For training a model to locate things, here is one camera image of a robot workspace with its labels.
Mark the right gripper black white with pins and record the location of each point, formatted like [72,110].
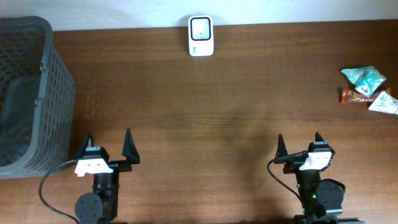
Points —
[294,162]

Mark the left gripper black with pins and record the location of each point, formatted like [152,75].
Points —
[130,153]

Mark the orange brown snack wrapper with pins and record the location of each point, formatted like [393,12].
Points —
[349,96]

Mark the green tissue pack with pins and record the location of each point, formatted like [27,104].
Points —
[370,83]

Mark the teal plastic pouch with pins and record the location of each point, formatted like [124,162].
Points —
[356,75]

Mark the white bamboo print tube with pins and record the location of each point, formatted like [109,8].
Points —
[384,103]

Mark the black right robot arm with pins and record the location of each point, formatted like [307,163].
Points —
[321,199]

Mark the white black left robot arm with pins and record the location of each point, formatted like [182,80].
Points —
[101,204]

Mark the white barcode scanner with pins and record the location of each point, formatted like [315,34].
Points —
[200,36]

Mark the dark grey plastic basket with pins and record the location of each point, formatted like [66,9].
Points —
[37,99]

